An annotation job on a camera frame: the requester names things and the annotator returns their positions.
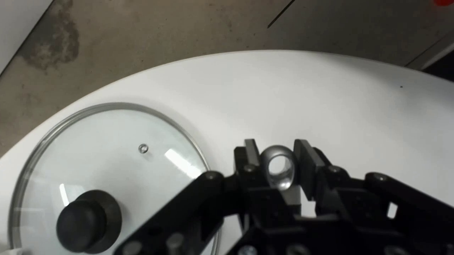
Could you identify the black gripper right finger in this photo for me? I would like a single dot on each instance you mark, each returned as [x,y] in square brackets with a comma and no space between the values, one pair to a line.
[378,203]

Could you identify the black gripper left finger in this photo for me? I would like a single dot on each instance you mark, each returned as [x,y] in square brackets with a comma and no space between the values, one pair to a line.
[214,199]

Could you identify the glass lid with black knob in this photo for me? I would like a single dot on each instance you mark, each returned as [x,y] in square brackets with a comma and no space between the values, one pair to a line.
[90,222]

